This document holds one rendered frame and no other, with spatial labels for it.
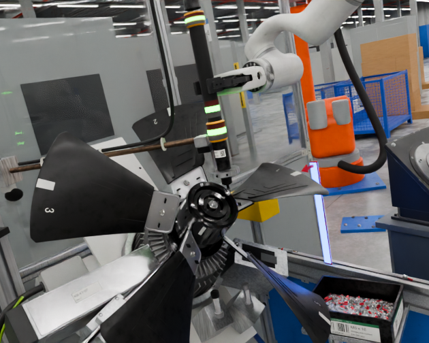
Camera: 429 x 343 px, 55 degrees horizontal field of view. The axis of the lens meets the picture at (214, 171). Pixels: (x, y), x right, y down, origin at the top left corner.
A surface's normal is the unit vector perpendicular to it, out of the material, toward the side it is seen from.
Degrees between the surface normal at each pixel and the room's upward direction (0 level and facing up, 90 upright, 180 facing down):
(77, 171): 75
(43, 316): 50
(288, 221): 90
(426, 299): 90
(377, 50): 90
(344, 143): 90
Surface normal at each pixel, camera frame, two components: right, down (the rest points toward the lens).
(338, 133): -0.18, 0.25
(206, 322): -0.80, 0.18
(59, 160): 0.29, -0.16
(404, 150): 0.25, -0.61
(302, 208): 0.66, 0.04
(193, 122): -0.20, -0.61
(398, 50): -0.63, 0.29
